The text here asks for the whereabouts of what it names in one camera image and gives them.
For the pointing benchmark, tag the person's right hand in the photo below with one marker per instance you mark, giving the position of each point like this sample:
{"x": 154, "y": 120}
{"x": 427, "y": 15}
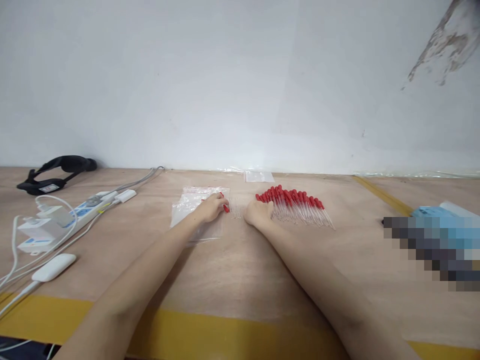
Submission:
{"x": 257, "y": 214}

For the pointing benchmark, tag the person's left hand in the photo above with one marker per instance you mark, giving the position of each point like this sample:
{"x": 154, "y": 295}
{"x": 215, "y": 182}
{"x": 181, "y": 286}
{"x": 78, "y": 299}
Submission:
{"x": 208, "y": 212}

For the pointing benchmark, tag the person's left fingers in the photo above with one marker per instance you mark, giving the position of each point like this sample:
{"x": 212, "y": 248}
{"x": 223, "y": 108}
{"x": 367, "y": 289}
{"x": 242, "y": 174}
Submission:
{"x": 221, "y": 204}

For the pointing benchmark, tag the person's right fingers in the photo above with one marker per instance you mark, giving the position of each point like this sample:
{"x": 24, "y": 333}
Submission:
{"x": 267, "y": 209}

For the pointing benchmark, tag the small bundle of glass droppers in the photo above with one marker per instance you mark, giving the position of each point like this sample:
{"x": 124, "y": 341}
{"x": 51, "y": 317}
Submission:
{"x": 234, "y": 210}

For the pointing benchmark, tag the large row of red-capped droppers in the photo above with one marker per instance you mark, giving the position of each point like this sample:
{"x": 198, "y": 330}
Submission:
{"x": 300, "y": 206}

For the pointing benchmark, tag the stack of clear plastic bags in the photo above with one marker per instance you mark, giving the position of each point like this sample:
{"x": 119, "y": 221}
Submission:
{"x": 187, "y": 206}

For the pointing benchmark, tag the small clear zip bag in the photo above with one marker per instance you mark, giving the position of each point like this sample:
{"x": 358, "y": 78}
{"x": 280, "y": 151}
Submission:
{"x": 258, "y": 176}

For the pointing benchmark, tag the white plug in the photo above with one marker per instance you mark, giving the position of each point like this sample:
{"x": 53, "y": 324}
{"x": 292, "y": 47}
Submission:
{"x": 125, "y": 196}

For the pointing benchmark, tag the yellow tape strip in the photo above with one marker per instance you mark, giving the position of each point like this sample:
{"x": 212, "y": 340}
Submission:
{"x": 210, "y": 330}
{"x": 386, "y": 197}

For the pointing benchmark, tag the white power strip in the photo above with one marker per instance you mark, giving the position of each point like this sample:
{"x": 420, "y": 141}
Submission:
{"x": 81, "y": 215}

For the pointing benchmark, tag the blue packet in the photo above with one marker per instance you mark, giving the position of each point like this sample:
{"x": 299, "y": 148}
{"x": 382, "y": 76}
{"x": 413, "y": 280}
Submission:
{"x": 429, "y": 212}

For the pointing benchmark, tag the white cube charger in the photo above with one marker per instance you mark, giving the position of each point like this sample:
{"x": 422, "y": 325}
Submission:
{"x": 55, "y": 215}

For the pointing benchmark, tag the white oval device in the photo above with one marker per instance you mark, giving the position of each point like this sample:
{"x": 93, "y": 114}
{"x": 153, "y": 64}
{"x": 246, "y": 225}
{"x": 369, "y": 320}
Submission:
{"x": 54, "y": 267}

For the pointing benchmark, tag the white roll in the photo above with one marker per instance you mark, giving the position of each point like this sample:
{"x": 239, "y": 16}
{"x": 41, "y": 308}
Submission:
{"x": 459, "y": 208}

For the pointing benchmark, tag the person's legs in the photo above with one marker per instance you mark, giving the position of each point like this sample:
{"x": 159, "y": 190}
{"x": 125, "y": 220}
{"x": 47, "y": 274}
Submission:
{"x": 22, "y": 348}

